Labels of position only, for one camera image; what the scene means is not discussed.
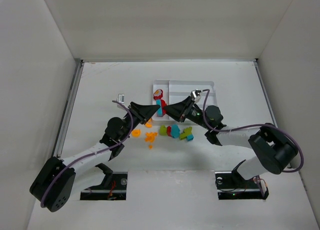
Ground orange lego cluster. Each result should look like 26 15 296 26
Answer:
144 132 158 143

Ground green lego brick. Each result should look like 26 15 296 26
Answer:
179 127 192 140

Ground blue lego brick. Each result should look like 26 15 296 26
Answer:
186 134 194 141

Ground orange half round lego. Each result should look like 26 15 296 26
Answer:
145 121 153 128

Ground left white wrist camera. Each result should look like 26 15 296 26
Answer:
116 93 125 104

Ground white divided sorting tray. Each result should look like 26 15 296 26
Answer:
151 80 218 106

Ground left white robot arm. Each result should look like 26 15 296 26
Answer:
29 102 160 212

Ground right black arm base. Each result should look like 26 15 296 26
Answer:
215 169 270 200

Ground teal cloud lego piece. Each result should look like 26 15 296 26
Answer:
170 125 180 138

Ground red lego with blue brick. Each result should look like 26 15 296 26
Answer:
156 99 167 117

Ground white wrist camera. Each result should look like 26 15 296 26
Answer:
116 93 125 104
190 89 202 104

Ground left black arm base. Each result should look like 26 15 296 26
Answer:
80 163 128 201

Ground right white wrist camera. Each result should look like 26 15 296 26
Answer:
190 89 202 104

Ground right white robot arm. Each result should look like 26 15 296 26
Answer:
164 97 299 180

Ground red flower lego piece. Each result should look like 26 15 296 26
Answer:
153 89 164 100

